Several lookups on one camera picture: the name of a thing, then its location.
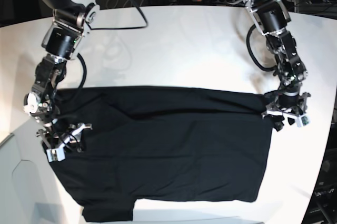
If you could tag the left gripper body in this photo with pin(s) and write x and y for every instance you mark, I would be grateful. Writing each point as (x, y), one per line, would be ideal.
(290, 105)

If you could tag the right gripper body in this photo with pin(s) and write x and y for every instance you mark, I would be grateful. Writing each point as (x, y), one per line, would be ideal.
(69, 140)

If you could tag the black T-shirt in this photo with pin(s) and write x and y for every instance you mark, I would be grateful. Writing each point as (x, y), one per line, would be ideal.
(164, 143)

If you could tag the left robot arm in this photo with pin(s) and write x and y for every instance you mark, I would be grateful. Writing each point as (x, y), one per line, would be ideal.
(270, 18)

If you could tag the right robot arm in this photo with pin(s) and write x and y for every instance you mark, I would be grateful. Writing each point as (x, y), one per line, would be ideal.
(63, 41)

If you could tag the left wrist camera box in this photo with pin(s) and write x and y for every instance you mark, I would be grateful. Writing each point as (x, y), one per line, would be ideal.
(302, 121)

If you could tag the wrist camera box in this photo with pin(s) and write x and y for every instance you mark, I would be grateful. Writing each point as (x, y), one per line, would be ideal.
(302, 121)
(55, 154)

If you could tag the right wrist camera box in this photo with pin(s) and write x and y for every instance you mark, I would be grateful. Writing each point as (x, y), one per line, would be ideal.
(55, 154)

